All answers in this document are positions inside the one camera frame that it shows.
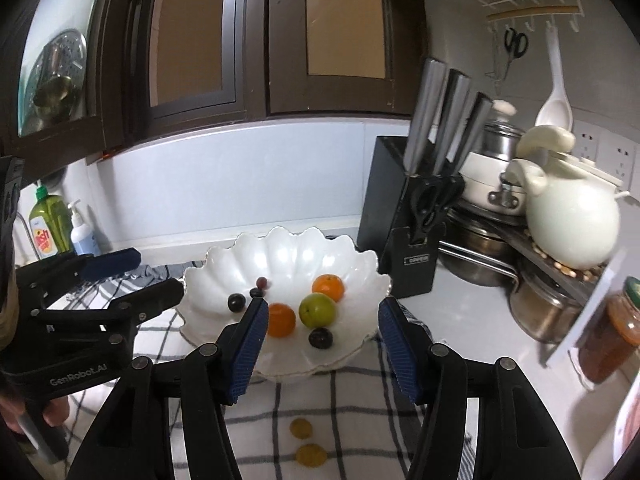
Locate white hanging spoon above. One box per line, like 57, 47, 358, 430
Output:
535, 22, 574, 130

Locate wall power outlets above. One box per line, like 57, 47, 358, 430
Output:
572, 119, 637, 191

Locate black knife block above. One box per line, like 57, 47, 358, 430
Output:
356, 58, 492, 298

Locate yellow-brown longan fruit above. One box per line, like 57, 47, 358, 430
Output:
295, 443, 328, 468
290, 417, 314, 440

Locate glass jar red sauce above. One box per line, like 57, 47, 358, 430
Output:
578, 276, 639, 385

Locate stainless steel pot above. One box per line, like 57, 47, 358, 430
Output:
439, 209, 518, 287
509, 260, 582, 344

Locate person left hand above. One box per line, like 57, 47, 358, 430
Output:
0, 393, 72, 436

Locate green apple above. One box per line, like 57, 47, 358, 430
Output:
298, 292, 337, 330

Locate white pot with lid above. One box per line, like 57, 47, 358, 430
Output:
460, 100, 526, 217

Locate blue pump soap bottle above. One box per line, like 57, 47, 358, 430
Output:
67, 200, 101, 257

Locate black scissors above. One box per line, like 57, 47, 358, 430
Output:
502, 26, 528, 80

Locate small dark grape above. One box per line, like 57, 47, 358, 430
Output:
250, 287, 264, 298

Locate white scalloped ceramic bowl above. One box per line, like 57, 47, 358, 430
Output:
176, 226, 392, 382

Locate red grape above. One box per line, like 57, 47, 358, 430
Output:
256, 276, 269, 289

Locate cream ceramic teapot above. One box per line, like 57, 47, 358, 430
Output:
503, 125, 630, 271

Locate large dark plum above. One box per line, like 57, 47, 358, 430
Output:
227, 292, 246, 313

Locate orange mandarin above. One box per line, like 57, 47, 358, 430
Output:
268, 304, 296, 338
311, 274, 345, 302

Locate green dish soap bottle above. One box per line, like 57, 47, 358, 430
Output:
29, 184, 73, 259

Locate black white checked cloth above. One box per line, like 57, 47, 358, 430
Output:
54, 260, 426, 479

